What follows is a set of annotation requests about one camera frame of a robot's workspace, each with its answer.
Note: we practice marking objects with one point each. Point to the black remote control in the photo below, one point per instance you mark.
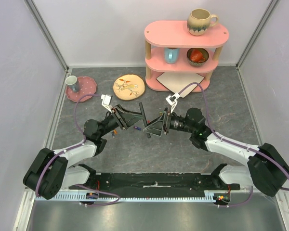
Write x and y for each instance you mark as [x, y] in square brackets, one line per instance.
[143, 114]

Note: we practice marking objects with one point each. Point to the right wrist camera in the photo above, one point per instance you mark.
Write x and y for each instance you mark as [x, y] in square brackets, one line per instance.
[172, 100]

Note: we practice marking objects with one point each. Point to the beige ceramic mug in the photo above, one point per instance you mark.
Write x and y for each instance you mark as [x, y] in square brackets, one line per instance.
[200, 20]

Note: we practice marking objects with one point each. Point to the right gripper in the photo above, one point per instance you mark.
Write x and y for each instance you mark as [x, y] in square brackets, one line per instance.
[166, 122]

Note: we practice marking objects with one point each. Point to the pink three-tier shelf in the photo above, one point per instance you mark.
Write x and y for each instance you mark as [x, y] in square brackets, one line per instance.
[174, 34]

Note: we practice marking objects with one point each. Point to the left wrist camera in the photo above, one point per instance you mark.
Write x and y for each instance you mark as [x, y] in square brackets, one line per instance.
[106, 101]

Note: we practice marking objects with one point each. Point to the orange cup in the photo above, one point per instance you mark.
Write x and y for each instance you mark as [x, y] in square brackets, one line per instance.
[196, 56]

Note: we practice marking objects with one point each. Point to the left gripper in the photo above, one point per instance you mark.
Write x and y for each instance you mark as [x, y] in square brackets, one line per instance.
[126, 122]

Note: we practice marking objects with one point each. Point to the grey small cup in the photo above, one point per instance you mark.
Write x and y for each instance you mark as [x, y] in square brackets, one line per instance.
[73, 83]

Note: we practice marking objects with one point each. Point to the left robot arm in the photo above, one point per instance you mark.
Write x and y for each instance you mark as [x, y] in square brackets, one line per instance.
[50, 168]

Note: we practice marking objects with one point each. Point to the yellow bird plate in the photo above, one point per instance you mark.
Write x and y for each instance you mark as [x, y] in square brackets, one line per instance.
[129, 87]

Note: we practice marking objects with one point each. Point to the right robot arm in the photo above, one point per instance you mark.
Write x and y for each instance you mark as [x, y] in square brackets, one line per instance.
[262, 166]

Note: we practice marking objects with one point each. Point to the light blue mug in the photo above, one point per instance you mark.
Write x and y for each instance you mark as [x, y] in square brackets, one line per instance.
[171, 55]

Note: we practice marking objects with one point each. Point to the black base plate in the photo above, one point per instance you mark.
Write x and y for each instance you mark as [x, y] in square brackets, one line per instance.
[157, 183]

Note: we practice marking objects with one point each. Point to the white square board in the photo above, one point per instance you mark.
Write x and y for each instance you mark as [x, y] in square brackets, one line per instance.
[175, 82]

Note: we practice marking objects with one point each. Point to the slotted cable duct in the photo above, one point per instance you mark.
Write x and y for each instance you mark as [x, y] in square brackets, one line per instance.
[87, 196]

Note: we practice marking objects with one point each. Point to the pink dotted plate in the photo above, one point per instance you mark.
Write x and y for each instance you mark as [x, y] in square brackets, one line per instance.
[87, 86]

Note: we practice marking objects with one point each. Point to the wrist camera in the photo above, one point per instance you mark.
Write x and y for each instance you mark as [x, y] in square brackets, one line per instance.
[106, 101]
[172, 100]

